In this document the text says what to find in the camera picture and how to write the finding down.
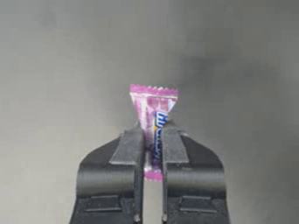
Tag pink candy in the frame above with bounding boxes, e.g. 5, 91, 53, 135
129, 83, 181, 184

